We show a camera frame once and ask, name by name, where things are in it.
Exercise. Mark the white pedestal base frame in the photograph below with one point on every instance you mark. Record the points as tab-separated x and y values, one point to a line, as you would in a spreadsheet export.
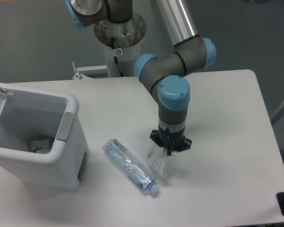
94	72

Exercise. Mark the white open trash can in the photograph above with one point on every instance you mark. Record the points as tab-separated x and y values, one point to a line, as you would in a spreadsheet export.
28	114

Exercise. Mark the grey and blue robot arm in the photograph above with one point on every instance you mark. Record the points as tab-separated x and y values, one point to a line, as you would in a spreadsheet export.
164	78

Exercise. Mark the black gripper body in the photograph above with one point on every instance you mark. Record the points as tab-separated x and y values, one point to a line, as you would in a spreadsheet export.
175	136

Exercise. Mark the crushed clear plastic bottle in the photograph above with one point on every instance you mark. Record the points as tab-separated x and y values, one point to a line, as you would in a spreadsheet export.
131	166

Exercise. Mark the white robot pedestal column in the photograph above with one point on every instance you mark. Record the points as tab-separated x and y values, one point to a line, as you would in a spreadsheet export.
121	44

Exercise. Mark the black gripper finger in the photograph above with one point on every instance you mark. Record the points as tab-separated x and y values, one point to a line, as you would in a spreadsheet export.
157	136
184	144

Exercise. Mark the clear plastic wrapper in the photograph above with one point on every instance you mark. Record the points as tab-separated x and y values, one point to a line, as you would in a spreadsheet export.
157	159

